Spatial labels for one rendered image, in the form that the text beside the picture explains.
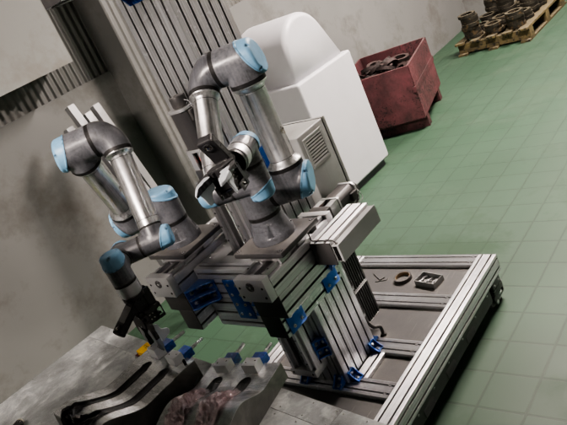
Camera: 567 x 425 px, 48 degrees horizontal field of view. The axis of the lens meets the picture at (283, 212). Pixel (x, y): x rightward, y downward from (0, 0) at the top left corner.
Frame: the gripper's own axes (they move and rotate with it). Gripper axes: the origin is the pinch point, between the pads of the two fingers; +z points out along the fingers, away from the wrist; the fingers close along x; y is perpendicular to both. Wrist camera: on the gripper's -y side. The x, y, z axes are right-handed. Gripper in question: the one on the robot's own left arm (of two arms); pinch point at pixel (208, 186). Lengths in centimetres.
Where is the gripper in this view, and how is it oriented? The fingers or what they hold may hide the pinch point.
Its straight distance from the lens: 152.1
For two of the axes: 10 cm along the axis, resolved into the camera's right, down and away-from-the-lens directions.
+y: 5.1, 8.0, 3.1
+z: -1.8, 4.5, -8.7
